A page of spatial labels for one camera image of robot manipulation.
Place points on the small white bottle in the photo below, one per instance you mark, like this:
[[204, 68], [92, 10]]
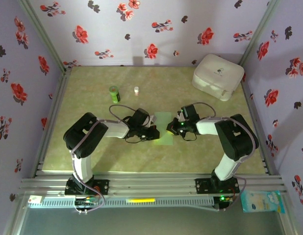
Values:
[[136, 90]]

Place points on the aluminium table side rail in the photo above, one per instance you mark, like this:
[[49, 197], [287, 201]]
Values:
[[50, 122], [251, 102]]

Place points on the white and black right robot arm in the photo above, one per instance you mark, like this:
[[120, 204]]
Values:
[[208, 126]]

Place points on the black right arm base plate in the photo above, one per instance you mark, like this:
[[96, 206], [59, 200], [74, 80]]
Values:
[[203, 186]]

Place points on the small white box red mark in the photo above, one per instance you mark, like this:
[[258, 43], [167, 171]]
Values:
[[35, 199]]

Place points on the blue wet wipes packet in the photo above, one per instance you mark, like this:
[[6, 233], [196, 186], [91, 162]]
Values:
[[261, 202]]

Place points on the aluminium frame post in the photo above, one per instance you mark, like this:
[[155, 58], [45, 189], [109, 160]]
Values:
[[259, 31], [16, 215], [43, 34], [288, 218]]

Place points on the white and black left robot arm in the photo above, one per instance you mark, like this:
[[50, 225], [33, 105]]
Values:
[[114, 129]]

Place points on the aluminium mounting rail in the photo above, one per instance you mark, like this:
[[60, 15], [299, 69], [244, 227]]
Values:
[[151, 184]]

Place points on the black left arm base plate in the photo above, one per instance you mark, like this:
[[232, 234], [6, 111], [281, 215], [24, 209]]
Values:
[[103, 186]]

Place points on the green bottle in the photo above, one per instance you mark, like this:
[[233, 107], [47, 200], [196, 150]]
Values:
[[115, 96]]

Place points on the light green paper sheet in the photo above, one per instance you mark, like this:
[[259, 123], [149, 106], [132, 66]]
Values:
[[163, 122]]

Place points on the white zippered case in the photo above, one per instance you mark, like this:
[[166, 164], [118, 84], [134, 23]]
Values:
[[216, 73]]

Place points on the yellow strip label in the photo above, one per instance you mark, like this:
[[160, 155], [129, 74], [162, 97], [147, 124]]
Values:
[[140, 200]]

